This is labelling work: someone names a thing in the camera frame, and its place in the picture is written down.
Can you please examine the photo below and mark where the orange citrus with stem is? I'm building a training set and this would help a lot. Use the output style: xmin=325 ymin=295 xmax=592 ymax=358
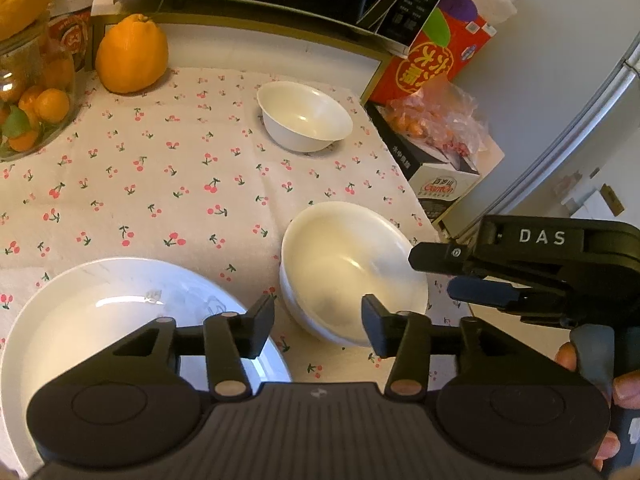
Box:
xmin=94 ymin=13 xmax=169 ymax=95

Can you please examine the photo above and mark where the white marbled plate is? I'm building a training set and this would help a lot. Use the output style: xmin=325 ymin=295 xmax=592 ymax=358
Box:
xmin=0 ymin=257 xmax=294 ymax=480

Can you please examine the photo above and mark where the small flared white bowl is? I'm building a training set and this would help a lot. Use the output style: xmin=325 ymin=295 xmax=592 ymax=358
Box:
xmin=256 ymin=81 xmax=354 ymax=154

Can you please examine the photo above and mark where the large cream bowl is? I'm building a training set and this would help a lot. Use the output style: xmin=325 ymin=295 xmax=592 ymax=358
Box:
xmin=279 ymin=201 xmax=430 ymax=349

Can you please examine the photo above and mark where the white refrigerator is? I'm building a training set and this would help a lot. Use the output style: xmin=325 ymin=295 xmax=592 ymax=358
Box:
xmin=439 ymin=0 xmax=640 ymax=241

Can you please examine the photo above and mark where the person's right hand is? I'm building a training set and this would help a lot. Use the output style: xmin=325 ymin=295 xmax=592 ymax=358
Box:
xmin=554 ymin=342 xmax=640 ymax=472

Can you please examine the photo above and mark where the red carton box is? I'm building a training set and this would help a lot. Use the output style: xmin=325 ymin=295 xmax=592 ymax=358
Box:
xmin=366 ymin=2 xmax=499 ymax=107

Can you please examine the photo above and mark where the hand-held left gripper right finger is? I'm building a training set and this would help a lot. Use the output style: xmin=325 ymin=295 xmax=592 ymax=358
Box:
xmin=360 ymin=293 xmax=522 ymax=401

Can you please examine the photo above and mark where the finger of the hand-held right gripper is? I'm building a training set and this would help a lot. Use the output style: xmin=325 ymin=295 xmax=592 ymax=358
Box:
xmin=446 ymin=277 xmax=524 ymax=310
xmin=408 ymin=241 xmax=484 ymax=277

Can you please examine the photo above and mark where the plastic bag of kumquats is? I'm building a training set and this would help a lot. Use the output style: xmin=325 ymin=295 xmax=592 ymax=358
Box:
xmin=384 ymin=81 xmax=494 ymax=162

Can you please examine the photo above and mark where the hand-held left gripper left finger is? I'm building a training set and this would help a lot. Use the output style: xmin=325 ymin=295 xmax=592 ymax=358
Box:
xmin=113 ymin=294 xmax=276 ymax=401

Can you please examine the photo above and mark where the black and white box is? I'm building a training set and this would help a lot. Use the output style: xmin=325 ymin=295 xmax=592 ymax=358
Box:
xmin=366 ymin=101 xmax=506 ymax=227

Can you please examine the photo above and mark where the cherry print tablecloth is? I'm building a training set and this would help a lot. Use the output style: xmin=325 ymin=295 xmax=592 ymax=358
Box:
xmin=0 ymin=66 xmax=442 ymax=461

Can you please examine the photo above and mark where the glass jar of kumquats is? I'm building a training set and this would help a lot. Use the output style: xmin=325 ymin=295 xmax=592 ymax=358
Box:
xmin=0 ymin=9 xmax=77 ymax=163

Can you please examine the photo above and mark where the red labelled can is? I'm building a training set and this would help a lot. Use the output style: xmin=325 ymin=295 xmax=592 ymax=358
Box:
xmin=49 ymin=10 xmax=94 ymax=74

